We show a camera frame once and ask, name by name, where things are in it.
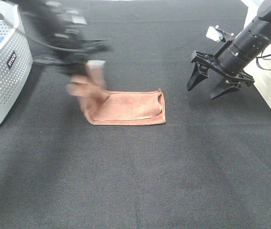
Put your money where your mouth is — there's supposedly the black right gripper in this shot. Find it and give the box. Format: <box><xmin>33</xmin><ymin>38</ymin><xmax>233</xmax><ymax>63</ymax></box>
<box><xmin>186</xmin><ymin>51</ymin><xmax>255</xmax><ymax>99</ymax></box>

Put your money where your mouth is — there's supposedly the brown orange microfiber towel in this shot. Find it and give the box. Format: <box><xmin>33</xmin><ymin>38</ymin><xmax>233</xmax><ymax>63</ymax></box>
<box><xmin>66</xmin><ymin>60</ymin><xmax>166</xmax><ymax>125</ymax></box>

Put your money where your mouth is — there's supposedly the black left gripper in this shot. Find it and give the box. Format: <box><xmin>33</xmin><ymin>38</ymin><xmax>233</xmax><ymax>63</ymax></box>
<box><xmin>33</xmin><ymin>40</ymin><xmax>111</xmax><ymax>75</ymax></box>

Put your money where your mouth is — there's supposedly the grey perforated laundry basket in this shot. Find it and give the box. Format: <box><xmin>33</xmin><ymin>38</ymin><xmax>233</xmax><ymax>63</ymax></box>
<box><xmin>0</xmin><ymin>0</ymin><xmax>33</xmax><ymax>124</ymax></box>

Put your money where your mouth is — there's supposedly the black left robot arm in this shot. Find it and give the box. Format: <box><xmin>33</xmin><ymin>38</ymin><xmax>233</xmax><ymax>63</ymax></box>
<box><xmin>9</xmin><ymin>0</ymin><xmax>110</xmax><ymax>76</ymax></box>

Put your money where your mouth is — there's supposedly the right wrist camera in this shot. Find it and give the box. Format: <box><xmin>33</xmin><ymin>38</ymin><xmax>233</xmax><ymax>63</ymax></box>
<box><xmin>206</xmin><ymin>25</ymin><xmax>235</xmax><ymax>43</ymax></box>

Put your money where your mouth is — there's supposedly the black table cloth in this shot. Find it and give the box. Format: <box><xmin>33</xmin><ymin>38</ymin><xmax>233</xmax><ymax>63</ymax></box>
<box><xmin>0</xmin><ymin>0</ymin><xmax>271</xmax><ymax>229</ymax></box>

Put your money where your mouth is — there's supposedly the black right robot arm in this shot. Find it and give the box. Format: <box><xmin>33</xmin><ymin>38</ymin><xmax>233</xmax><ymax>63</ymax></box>
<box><xmin>187</xmin><ymin>0</ymin><xmax>271</xmax><ymax>99</ymax></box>

